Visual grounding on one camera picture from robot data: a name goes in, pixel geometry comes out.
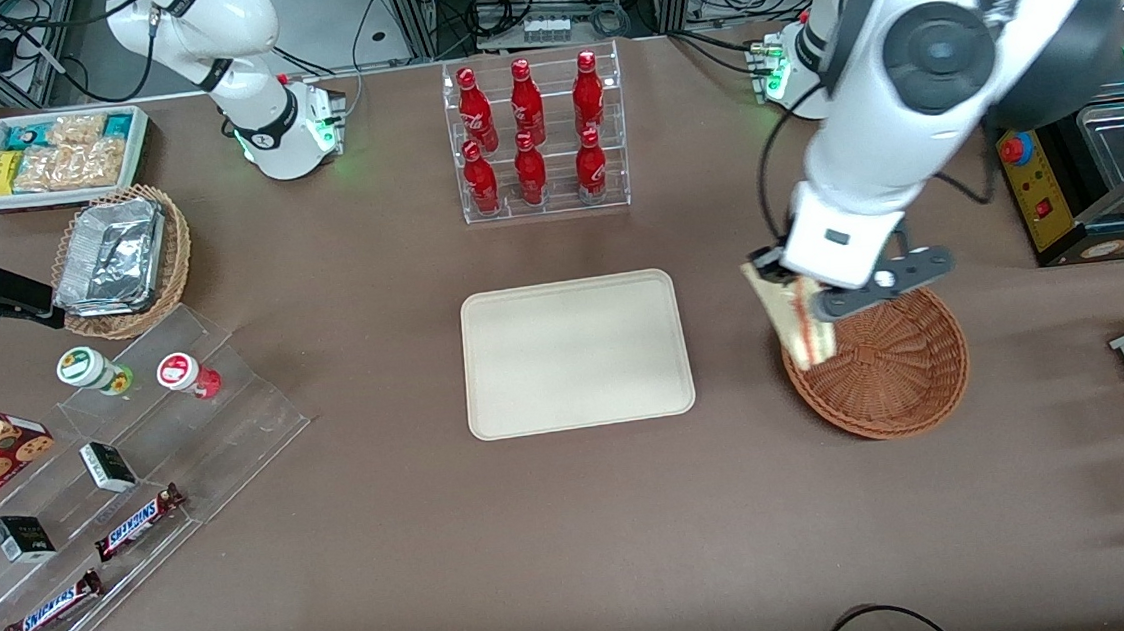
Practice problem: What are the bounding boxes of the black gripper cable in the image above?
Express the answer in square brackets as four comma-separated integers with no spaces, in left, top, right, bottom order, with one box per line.
[750,84,843,251]

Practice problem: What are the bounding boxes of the clear bag of crackers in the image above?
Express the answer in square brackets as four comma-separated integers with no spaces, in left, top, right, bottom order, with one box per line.
[12,143,77,194]
[45,113,108,148]
[67,137,129,190]

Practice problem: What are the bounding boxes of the white power strip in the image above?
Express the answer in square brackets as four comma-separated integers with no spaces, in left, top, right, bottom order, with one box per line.
[522,16,573,44]

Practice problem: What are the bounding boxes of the small black box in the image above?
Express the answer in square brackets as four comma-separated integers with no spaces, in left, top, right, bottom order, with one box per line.
[79,439,138,496]
[0,512,58,566]

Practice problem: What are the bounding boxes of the silver foil packets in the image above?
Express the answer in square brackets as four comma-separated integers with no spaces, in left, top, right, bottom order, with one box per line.
[50,197,171,319]

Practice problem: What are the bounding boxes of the clear acrylic bottle rack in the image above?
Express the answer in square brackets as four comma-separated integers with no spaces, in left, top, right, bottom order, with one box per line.
[441,40,632,227]

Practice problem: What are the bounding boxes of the round brown wicker basket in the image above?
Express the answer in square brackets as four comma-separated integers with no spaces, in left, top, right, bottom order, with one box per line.
[777,284,974,448]

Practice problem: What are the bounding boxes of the triangular sandwich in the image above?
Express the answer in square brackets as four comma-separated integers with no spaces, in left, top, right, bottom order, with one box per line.
[740,254,838,377]

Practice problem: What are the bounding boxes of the clear acrylic stepped display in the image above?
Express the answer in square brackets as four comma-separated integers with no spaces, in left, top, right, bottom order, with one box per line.
[0,296,327,631]

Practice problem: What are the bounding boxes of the black sealing machine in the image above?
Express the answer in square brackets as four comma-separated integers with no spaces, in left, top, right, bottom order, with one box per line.
[989,61,1124,272]

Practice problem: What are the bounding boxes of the Snickers chocolate bar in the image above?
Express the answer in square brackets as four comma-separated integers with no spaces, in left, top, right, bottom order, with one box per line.
[90,483,189,563]
[0,569,106,631]

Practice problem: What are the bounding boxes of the light tan wicker basket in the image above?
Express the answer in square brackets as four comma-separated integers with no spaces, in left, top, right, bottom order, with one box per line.
[46,182,198,344]

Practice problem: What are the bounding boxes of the red cola bottle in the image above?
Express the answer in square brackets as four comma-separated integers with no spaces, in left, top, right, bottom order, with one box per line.
[507,56,547,145]
[572,127,610,205]
[512,130,550,208]
[455,65,500,152]
[569,49,608,137]
[461,138,503,216]

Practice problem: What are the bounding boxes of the green lid yogurt cup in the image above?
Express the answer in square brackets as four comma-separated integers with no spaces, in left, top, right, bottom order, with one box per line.
[55,344,135,399]

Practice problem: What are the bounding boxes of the cream rectangular tray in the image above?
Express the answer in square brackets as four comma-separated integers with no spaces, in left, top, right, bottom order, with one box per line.
[458,267,698,442]

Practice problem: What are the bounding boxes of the black floor cable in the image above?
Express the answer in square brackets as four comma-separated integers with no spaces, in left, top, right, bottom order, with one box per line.
[812,597,959,631]

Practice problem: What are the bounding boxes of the red lid yogurt cup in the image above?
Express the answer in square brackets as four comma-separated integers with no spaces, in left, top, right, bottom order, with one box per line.
[156,350,223,403]

